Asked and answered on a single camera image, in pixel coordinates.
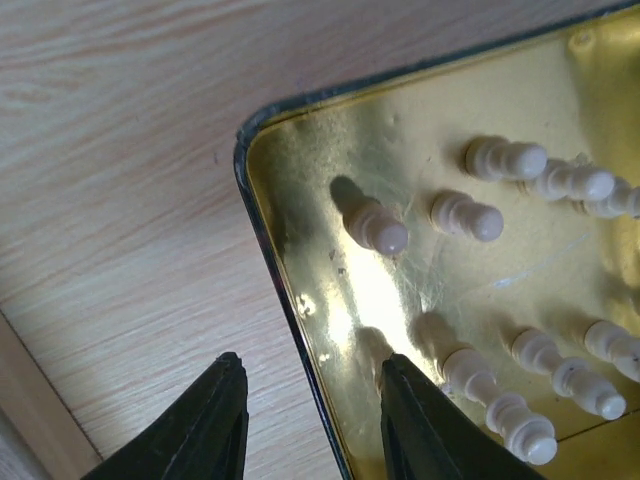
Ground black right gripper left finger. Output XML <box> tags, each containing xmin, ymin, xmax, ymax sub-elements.
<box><xmin>84</xmin><ymin>352</ymin><xmax>249</xmax><ymax>480</ymax></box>

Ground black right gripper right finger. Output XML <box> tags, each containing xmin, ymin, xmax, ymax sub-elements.
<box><xmin>381</xmin><ymin>354</ymin><xmax>542</xmax><ymax>479</ymax></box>

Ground white chess pawn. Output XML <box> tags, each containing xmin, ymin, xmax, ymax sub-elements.
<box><xmin>441</xmin><ymin>348</ymin><xmax>558</xmax><ymax>466</ymax></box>
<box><xmin>511</xmin><ymin>328</ymin><xmax>627</xmax><ymax>421</ymax></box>
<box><xmin>344</xmin><ymin>198</ymin><xmax>409</xmax><ymax>256</ymax></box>

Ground white chess piece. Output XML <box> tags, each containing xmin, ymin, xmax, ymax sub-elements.
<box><xmin>524</xmin><ymin>159</ymin><xmax>615</xmax><ymax>201</ymax></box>
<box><xmin>465</xmin><ymin>136</ymin><xmax>548</xmax><ymax>181</ymax></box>
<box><xmin>430</xmin><ymin>191</ymin><xmax>504</xmax><ymax>242</ymax></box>

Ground gold tin lid tray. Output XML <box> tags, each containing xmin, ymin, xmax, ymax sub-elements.
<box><xmin>234</xmin><ymin>1</ymin><xmax>639</xmax><ymax>479</ymax></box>

